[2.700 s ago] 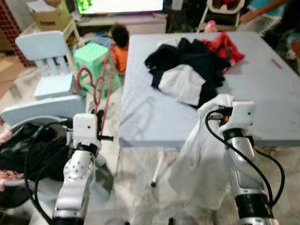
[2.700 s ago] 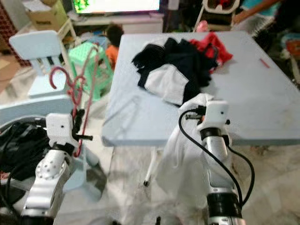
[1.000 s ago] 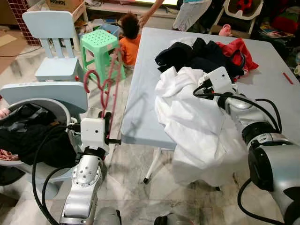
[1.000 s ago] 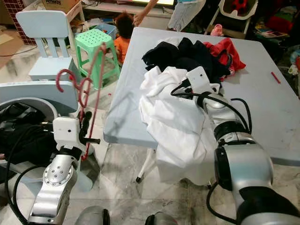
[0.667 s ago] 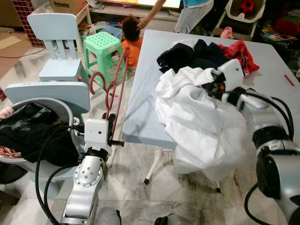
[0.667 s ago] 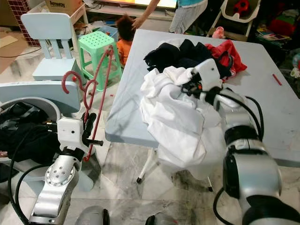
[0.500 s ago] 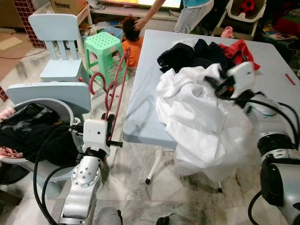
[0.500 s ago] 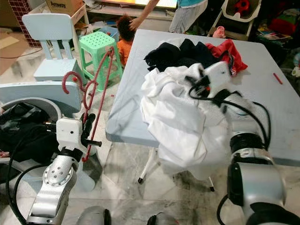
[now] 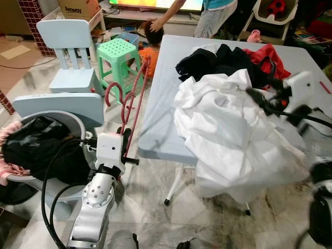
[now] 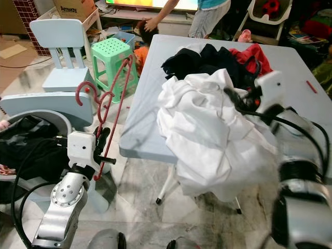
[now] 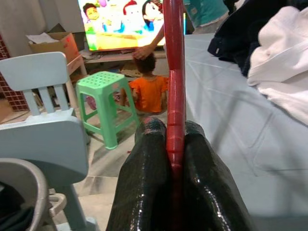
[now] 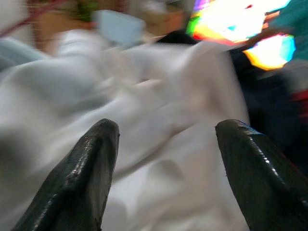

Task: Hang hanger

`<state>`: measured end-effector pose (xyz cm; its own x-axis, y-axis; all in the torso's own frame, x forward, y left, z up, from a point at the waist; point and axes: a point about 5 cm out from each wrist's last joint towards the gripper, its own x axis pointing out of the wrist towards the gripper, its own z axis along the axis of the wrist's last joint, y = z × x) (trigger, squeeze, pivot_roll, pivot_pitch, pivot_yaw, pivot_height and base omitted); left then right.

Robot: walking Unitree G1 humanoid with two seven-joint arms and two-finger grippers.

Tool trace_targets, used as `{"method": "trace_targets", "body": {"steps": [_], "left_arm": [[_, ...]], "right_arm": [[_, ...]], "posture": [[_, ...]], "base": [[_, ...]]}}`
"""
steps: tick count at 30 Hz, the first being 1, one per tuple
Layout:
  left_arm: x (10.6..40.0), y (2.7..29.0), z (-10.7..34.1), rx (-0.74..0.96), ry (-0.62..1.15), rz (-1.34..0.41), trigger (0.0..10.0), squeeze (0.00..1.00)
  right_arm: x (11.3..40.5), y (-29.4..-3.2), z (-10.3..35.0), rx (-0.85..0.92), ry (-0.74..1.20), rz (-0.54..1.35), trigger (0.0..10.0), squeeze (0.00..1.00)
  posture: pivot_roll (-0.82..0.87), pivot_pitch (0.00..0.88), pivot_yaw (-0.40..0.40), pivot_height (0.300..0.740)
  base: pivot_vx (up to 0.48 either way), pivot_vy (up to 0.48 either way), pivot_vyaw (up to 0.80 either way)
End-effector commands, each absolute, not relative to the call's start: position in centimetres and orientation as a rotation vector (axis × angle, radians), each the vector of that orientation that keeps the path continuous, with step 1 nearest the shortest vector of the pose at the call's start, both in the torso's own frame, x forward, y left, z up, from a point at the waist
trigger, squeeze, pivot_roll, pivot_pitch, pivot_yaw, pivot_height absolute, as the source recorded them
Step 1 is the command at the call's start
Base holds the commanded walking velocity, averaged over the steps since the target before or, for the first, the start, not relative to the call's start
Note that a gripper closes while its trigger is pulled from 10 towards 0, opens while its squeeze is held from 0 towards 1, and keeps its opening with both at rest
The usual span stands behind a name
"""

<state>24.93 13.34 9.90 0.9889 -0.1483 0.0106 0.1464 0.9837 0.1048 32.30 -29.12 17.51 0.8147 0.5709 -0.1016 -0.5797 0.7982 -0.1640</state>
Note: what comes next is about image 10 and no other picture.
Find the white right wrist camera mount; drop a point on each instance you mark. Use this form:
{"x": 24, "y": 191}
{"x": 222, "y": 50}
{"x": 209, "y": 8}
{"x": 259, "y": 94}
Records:
{"x": 270, "y": 83}

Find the black garment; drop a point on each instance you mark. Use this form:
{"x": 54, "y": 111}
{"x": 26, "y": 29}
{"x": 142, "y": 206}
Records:
{"x": 192, "y": 62}

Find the light blue plastic table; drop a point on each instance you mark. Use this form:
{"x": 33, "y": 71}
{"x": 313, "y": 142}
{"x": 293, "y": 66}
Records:
{"x": 145, "y": 104}

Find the red pen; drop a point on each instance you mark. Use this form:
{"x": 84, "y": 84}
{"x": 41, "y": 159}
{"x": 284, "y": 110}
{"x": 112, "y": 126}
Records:
{"x": 312, "y": 86}

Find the white television cabinet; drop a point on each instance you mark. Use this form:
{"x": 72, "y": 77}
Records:
{"x": 174, "y": 27}

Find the person in grey shorts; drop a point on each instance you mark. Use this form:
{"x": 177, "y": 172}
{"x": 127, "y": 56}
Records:
{"x": 207, "y": 23}

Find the robot leg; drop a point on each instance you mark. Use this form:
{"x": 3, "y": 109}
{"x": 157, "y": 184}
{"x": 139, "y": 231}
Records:
{"x": 187, "y": 245}
{"x": 106, "y": 241}

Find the white baby seat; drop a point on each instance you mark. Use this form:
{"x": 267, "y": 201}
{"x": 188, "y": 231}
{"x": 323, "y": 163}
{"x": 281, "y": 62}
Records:
{"x": 275, "y": 19}

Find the pink slipper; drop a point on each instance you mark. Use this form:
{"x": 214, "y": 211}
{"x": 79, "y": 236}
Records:
{"x": 245, "y": 36}

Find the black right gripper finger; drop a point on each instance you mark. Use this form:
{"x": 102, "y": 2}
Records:
{"x": 244, "y": 109}
{"x": 235, "y": 95}

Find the flat cardboard sheet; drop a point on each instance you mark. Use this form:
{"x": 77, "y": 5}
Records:
{"x": 11, "y": 50}

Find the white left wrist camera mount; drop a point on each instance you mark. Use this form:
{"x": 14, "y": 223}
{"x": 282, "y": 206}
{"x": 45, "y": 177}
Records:
{"x": 81, "y": 148}

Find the white shirt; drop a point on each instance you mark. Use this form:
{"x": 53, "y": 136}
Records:
{"x": 207, "y": 135}

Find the red garment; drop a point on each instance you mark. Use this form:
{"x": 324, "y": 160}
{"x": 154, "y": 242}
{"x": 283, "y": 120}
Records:
{"x": 257, "y": 52}

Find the red toy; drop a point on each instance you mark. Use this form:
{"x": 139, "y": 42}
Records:
{"x": 271, "y": 6}

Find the red plastic hanger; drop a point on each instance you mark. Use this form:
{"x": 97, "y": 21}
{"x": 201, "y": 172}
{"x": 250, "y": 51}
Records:
{"x": 79, "y": 91}
{"x": 123, "y": 83}

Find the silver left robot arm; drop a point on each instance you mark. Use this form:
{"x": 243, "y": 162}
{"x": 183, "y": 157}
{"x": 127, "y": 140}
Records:
{"x": 67, "y": 199}

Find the robot right leg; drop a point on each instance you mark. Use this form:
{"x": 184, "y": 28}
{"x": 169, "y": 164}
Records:
{"x": 187, "y": 245}

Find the brown cardboard box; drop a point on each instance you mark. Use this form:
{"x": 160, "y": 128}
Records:
{"x": 75, "y": 8}

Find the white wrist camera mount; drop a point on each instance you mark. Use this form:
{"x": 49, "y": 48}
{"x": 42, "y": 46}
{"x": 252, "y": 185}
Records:
{"x": 270, "y": 83}
{"x": 81, "y": 148}

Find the child in orange top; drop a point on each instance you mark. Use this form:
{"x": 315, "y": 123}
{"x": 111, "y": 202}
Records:
{"x": 148, "y": 32}

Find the green plastic stool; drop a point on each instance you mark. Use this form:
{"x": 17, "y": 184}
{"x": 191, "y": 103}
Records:
{"x": 113, "y": 47}

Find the blue toy basket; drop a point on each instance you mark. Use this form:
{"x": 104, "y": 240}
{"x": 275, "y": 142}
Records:
{"x": 127, "y": 36}

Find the colourful toy pile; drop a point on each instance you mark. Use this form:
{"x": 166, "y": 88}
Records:
{"x": 303, "y": 36}

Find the robot left leg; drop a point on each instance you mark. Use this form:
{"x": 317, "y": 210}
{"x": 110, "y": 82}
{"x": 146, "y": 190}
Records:
{"x": 106, "y": 241}

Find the grey plastic bucket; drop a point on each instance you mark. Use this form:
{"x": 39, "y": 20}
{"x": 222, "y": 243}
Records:
{"x": 57, "y": 120}

